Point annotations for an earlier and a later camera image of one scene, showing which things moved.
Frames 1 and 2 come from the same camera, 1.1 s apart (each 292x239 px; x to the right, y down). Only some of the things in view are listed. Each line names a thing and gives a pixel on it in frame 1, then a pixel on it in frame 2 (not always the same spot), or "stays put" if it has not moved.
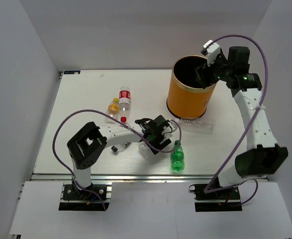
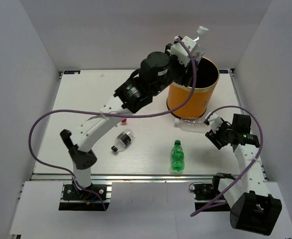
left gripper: (156, 145) -> (185, 78)
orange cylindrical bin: (186, 98) stays put
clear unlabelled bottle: (199, 126) stays put
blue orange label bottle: (148, 156) -> (200, 43)
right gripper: (220, 59) -> (213, 136)
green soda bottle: (177, 162) stays put
